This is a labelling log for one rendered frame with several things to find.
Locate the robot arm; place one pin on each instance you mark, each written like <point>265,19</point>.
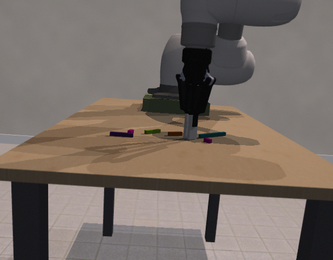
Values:
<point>231,62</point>

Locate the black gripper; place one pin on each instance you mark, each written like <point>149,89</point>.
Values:
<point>193,99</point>

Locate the turquoise rod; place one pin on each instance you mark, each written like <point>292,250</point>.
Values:
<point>209,135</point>

